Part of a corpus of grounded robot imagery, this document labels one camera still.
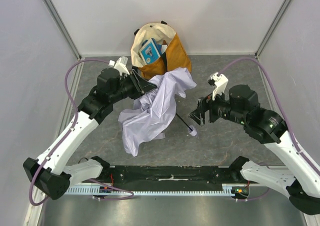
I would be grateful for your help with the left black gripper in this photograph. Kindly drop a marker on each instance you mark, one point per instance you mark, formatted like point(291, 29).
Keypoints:
point(135, 85)

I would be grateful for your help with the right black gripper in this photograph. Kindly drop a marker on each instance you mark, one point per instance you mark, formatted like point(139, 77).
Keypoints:
point(207, 109)

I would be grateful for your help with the lavender folding umbrella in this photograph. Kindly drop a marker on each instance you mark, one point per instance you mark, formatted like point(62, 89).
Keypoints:
point(153, 112)

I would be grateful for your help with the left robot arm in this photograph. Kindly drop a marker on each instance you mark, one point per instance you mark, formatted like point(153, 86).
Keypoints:
point(49, 172)

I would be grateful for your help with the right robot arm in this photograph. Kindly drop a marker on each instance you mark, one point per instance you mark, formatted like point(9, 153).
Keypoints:
point(302, 185)

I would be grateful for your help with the blue boxed item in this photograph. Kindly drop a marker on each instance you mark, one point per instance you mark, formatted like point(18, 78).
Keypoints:
point(149, 51)

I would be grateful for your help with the yellow canvas tote bag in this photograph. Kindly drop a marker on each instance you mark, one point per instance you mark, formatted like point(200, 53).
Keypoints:
point(173, 57)

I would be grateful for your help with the white card in bag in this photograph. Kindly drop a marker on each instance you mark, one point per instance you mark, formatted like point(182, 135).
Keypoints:
point(163, 48)

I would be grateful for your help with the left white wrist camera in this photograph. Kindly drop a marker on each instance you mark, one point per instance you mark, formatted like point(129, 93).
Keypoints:
point(120, 65)

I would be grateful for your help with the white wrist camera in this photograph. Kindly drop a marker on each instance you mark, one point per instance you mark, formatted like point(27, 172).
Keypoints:
point(120, 65)
point(219, 83)

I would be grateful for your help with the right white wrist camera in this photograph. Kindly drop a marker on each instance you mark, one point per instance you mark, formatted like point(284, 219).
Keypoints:
point(219, 83)

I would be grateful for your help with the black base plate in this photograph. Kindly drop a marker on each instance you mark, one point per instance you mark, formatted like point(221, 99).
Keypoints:
point(169, 178)

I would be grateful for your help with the light blue cable duct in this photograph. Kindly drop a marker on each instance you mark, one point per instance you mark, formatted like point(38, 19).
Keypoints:
point(97, 190)

